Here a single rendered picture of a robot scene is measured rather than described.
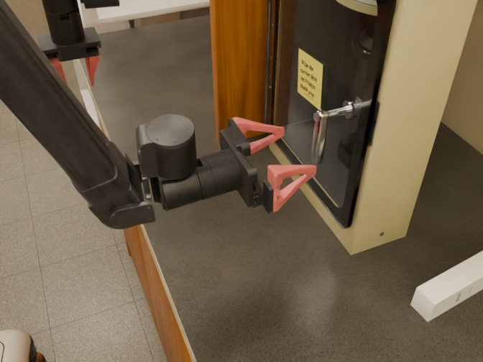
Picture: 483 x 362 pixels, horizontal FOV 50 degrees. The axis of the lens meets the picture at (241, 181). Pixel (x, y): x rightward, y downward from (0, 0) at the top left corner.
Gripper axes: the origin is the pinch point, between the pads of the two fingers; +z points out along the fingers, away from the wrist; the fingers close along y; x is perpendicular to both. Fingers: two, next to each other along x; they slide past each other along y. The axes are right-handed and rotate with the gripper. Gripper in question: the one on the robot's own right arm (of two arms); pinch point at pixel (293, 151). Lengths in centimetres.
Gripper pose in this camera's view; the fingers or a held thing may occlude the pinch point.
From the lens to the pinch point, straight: 72.8
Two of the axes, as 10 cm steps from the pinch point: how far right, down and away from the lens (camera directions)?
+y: -3.9, -6.0, 7.0
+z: 9.2, -2.8, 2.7
